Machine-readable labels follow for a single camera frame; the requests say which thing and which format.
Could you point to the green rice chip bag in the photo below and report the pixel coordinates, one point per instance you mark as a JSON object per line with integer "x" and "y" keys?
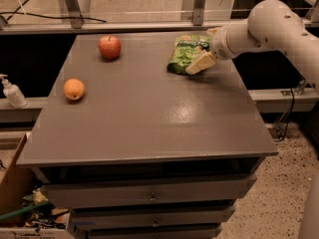
{"x": 185, "y": 49}

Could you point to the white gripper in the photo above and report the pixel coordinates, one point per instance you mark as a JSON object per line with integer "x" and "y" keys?
{"x": 221, "y": 44}

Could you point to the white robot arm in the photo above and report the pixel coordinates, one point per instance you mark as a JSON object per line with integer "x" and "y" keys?
{"x": 271, "y": 25}

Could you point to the red apple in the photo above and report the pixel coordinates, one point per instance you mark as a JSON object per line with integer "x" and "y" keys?
{"x": 109, "y": 47}

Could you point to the orange fruit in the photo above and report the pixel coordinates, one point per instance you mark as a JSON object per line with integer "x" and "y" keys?
{"x": 73, "y": 89}

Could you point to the green stick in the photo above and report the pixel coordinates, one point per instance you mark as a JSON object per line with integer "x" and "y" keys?
{"x": 23, "y": 210}

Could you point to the white pump bottle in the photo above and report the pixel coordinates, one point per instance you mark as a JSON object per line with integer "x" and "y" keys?
{"x": 13, "y": 94}

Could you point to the cardboard box with clutter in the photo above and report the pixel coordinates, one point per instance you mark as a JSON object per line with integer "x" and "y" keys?
{"x": 15, "y": 184}

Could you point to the grey drawer cabinet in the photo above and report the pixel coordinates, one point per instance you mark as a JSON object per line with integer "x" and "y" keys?
{"x": 145, "y": 153}

